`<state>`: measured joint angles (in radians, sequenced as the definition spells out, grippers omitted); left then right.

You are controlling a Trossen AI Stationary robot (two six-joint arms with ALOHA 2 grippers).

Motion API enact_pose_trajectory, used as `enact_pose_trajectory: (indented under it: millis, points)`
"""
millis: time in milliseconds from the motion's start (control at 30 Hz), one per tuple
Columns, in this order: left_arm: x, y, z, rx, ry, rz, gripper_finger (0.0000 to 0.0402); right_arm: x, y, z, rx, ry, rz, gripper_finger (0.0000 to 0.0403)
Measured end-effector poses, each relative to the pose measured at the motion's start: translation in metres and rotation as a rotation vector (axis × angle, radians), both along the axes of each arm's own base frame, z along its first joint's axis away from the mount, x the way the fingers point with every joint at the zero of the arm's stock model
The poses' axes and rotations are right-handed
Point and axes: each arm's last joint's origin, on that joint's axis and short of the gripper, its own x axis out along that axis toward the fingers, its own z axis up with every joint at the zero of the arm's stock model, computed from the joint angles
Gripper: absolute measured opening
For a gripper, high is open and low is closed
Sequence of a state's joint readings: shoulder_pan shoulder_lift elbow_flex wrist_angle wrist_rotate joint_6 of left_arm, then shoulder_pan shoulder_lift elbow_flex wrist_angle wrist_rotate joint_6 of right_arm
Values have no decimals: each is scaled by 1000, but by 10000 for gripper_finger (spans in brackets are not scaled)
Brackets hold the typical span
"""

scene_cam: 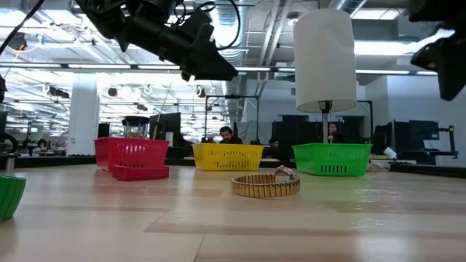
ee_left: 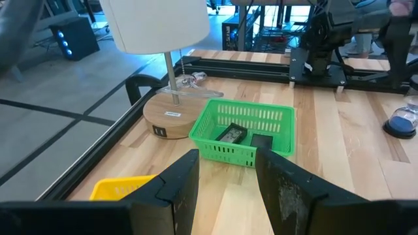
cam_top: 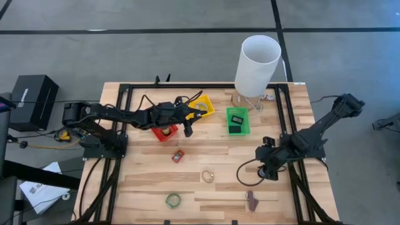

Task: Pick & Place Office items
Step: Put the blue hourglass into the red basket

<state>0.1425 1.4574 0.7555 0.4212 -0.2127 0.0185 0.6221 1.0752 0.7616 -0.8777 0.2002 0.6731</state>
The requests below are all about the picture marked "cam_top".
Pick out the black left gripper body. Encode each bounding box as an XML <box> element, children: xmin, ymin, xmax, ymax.
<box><xmin>151</xmin><ymin>100</ymin><xmax>190</xmax><ymax>129</ymax></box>

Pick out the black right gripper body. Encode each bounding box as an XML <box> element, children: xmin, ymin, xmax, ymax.
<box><xmin>255</xmin><ymin>142</ymin><xmax>284</xmax><ymax>170</ymax></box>

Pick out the small red clock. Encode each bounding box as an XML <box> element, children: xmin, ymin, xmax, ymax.
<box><xmin>171</xmin><ymin>149</ymin><xmax>186</xmax><ymax>164</ymax></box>

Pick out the gold metal wristwatch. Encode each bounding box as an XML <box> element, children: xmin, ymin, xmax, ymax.
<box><xmin>201</xmin><ymin>169</ymin><xmax>216</xmax><ymax>184</ymax></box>

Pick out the green wristwatch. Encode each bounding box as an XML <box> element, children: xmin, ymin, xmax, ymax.
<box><xmin>164</xmin><ymin>192</ymin><xmax>183</xmax><ymax>209</ymax></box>

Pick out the yellow plastic basket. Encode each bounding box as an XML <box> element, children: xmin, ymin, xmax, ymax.
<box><xmin>187</xmin><ymin>94</ymin><xmax>216</xmax><ymax>119</ymax></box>

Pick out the red plastic basket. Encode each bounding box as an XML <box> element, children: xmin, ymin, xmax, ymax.
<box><xmin>151</xmin><ymin>124</ymin><xmax>179</xmax><ymax>143</ymax></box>

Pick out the green plastic basket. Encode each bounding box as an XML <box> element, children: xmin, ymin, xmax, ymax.
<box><xmin>226</xmin><ymin>107</ymin><xmax>251</xmax><ymax>136</ymax></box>

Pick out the wooden lamp base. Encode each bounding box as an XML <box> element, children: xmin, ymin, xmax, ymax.
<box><xmin>231</xmin><ymin>89</ymin><xmax>267</xmax><ymax>112</ymax></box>

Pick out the white cylindrical lamp shade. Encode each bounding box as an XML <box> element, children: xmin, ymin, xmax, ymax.
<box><xmin>234</xmin><ymin>34</ymin><xmax>283</xmax><ymax>98</ymax></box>

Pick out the grey equipment base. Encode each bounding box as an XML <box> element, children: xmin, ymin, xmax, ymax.
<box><xmin>371</xmin><ymin>111</ymin><xmax>400</xmax><ymax>132</ymax></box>

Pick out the black cardboard box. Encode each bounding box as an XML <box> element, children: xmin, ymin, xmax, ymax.
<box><xmin>9</xmin><ymin>74</ymin><xmax>59</xmax><ymax>132</ymax></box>

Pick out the black metal beam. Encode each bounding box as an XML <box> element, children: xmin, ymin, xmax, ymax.
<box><xmin>0</xmin><ymin>159</ymin><xmax>81</xmax><ymax>190</ymax></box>

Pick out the white printed paper sheet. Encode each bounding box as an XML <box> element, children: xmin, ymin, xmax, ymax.
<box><xmin>19</xmin><ymin>161</ymin><xmax>71</xmax><ymax>215</ymax></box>

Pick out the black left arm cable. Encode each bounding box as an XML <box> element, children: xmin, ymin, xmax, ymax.
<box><xmin>104</xmin><ymin>89</ymin><xmax>204</xmax><ymax>126</ymax></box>

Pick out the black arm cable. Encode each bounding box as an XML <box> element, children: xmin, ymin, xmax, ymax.
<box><xmin>104</xmin><ymin>89</ymin><xmax>204</xmax><ymax>126</ymax></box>
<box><xmin>236</xmin><ymin>158</ymin><xmax>266</xmax><ymax>188</ymax></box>

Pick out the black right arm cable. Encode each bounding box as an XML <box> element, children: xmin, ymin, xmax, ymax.
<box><xmin>236</xmin><ymin>158</ymin><xmax>266</xmax><ymax>188</ymax></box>

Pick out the white lamp cable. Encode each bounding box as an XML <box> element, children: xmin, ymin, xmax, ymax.
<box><xmin>244</xmin><ymin>59</ymin><xmax>289</xmax><ymax>113</ymax></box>

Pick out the yellow floor cable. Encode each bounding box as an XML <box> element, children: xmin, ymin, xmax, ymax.
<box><xmin>18</xmin><ymin>129</ymin><xmax>83</xmax><ymax>151</ymax></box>

